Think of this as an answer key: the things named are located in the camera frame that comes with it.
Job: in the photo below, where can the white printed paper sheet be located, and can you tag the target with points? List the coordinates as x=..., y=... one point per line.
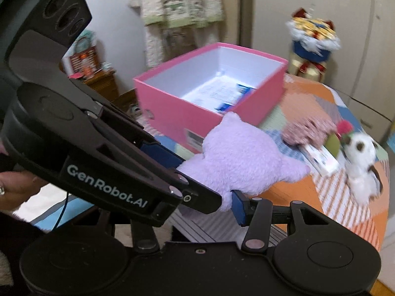
x=213, y=94

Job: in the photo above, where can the pink floral cloth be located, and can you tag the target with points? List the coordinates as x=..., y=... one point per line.
x=308, y=129

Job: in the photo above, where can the purple plush toy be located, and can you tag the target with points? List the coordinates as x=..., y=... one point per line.
x=240, y=160

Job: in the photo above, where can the pink cardboard box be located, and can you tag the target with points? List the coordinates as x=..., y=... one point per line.
x=172, y=114

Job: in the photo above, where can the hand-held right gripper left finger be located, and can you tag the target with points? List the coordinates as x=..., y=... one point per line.
x=142, y=234

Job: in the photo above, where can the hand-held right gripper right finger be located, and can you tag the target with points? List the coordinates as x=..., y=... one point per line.
x=239, y=208

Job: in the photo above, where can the cream knitted hanging garment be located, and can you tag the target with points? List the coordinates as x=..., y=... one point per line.
x=179, y=0

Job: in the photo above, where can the pink pompom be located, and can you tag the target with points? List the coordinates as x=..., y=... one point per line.
x=345, y=128

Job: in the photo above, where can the gold satin gift box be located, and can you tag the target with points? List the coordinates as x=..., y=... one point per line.
x=297, y=66

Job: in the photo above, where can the patchwork blanket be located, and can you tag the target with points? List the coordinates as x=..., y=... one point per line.
x=336, y=191

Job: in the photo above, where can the red desk ornament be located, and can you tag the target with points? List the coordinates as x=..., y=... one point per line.
x=81, y=60

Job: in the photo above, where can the wooden nightstand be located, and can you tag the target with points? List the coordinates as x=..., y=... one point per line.
x=105, y=83

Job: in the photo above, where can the green egg-shaped sponge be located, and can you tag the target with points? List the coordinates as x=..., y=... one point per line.
x=333, y=143

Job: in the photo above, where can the person's left hand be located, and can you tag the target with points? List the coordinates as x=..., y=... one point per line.
x=18, y=188

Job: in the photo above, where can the blue wrapped flower bouquet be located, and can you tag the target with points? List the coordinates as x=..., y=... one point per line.
x=311, y=49

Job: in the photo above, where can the white sheep plush toy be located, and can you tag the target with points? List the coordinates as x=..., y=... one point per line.
x=361, y=172

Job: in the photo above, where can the beige wardrobe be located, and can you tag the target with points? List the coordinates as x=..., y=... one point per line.
x=355, y=21

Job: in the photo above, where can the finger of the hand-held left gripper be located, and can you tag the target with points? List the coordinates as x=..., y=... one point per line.
x=200, y=195
x=160, y=155

